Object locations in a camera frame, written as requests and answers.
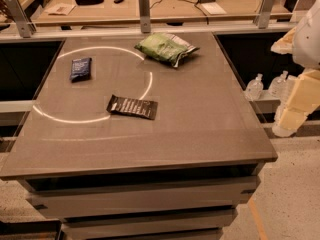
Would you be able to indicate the yellow foam padded gripper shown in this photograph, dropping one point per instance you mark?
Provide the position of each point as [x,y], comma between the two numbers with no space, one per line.
[308,40]

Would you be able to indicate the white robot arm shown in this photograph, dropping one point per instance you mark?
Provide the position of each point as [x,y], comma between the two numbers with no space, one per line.
[303,41]

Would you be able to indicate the blue rxbar blueberry wrapper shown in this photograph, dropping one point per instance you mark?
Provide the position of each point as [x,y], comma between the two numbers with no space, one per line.
[80,69]

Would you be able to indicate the clear plastic bottle right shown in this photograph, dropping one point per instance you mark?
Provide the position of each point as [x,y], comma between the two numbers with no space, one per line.
[276,87]

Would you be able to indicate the clear plastic bottle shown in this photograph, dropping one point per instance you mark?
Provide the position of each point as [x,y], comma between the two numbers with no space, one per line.
[254,88]
[276,87]

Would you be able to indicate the clear plastic bottle left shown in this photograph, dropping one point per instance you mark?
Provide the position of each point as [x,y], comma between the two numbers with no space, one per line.
[254,88]

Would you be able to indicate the white paper sheet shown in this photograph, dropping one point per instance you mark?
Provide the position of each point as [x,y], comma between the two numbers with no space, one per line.
[213,8]

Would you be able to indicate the green chip bag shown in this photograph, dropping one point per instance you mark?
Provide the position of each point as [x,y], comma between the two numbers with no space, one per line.
[165,47]

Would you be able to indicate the grey drawer cabinet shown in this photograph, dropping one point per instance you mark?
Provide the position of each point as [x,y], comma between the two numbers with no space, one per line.
[181,204]

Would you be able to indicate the black snack bar wrapper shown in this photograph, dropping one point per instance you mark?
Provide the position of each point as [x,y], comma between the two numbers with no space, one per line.
[132,107]

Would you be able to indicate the small black remote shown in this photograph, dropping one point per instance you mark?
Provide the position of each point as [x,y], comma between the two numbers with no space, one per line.
[118,1]

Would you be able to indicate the black cloth bundle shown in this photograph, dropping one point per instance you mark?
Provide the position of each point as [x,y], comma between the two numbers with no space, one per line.
[88,2]

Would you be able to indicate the paper booklet on desk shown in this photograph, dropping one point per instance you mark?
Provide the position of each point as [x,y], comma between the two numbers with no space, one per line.
[60,9]

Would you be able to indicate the right metal bracket post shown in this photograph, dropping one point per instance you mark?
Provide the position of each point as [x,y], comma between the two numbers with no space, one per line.
[264,14]

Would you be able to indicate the metal bracket post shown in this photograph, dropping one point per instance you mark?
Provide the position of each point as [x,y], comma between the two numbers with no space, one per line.
[144,13]
[14,11]
[264,14]

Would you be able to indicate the middle metal bracket post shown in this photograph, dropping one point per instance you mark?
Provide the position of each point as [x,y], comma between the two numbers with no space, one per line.
[144,13]

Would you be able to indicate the left metal bracket post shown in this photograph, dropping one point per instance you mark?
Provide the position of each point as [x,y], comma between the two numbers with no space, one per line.
[14,11]

